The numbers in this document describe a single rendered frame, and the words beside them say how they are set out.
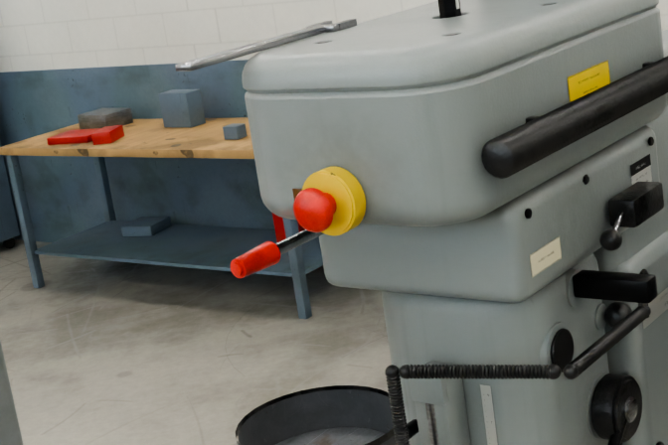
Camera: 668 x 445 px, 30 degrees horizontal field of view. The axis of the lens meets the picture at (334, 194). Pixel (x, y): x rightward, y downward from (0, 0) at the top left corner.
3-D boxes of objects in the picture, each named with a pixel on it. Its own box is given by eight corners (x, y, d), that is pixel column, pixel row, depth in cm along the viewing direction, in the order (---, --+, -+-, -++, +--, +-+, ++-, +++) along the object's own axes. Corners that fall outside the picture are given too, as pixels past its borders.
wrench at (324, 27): (199, 71, 111) (197, 62, 111) (167, 73, 113) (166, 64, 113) (357, 25, 130) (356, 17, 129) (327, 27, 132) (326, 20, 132)
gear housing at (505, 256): (527, 309, 115) (514, 205, 113) (319, 289, 130) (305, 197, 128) (669, 208, 140) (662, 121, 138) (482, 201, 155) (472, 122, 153)
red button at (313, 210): (327, 236, 108) (320, 192, 107) (291, 234, 110) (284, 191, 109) (349, 225, 110) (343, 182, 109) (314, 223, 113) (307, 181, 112)
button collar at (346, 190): (358, 237, 110) (348, 172, 108) (305, 234, 113) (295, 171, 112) (371, 230, 111) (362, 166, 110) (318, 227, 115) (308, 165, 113)
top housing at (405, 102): (468, 236, 105) (444, 49, 101) (238, 223, 121) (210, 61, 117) (682, 113, 141) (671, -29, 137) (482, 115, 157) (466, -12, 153)
